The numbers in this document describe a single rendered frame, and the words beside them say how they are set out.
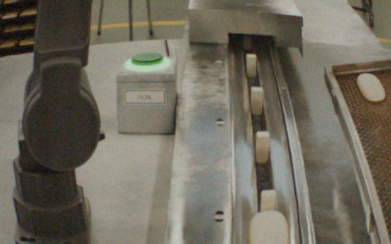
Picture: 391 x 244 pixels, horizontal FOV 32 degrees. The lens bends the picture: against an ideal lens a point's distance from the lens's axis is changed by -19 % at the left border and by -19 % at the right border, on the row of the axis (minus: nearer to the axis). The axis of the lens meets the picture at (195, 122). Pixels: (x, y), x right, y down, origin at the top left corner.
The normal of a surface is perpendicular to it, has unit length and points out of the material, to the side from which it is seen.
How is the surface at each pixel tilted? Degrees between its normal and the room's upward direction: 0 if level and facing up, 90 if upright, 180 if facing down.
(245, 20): 90
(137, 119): 90
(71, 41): 76
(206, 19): 90
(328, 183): 0
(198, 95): 0
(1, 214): 0
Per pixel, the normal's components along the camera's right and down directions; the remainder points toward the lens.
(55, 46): 0.17, 0.11
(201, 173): 0.00, -0.93
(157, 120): -0.03, 0.37
